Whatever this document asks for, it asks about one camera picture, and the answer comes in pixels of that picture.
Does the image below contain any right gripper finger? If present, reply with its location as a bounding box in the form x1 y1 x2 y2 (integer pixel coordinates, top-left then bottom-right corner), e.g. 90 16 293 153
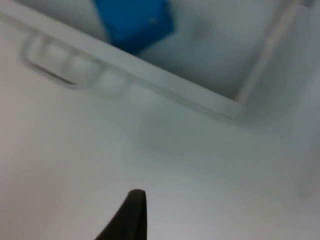
94 189 148 240

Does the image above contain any grey drawer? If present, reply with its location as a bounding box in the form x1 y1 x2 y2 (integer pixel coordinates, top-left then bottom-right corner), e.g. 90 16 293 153
0 0 320 121

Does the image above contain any blue block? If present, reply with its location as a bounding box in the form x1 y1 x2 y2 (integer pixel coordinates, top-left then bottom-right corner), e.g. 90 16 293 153
91 0 175 55

